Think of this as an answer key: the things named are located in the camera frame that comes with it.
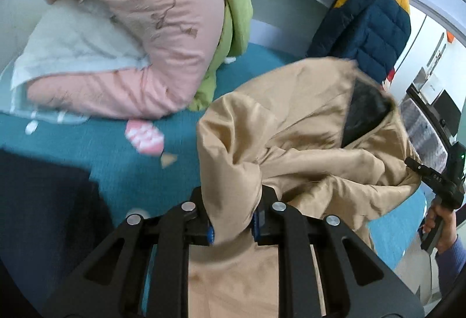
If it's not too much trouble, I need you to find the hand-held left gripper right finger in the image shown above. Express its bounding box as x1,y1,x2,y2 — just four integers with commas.
250,186,426,318

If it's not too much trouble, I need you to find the white pillow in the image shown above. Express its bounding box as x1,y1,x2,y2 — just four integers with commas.
10,0,151,90

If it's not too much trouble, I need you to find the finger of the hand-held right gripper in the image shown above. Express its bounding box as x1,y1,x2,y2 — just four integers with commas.
404,157,446,195

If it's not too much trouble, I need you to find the tan hooded coat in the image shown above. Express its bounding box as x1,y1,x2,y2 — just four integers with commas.
187,57,425,318

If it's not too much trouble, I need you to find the pink quilt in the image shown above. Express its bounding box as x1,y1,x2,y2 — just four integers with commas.
27,0,226,119

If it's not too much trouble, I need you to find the green quilted blanket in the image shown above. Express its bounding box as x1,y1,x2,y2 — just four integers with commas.
171,0,253,112

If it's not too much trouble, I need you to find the person's right forearm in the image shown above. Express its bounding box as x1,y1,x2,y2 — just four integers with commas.
435,235,466,295

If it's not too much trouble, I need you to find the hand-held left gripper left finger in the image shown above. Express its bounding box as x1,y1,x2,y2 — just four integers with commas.
43,186,215,318

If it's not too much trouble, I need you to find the dark navy cloth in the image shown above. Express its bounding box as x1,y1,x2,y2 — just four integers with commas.
0,149,115,318

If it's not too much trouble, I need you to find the navy and yellow puffer jacket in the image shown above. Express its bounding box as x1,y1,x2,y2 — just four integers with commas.
306,0,412,84

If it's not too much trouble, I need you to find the white wardrobe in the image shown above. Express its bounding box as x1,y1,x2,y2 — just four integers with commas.
393,0,466,100

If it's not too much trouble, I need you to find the person's right hand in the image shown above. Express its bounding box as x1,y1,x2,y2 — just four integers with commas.
422,196,458,255

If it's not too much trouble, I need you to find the teal printed bed sheet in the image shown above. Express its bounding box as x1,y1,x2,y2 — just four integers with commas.
0,42,426,311

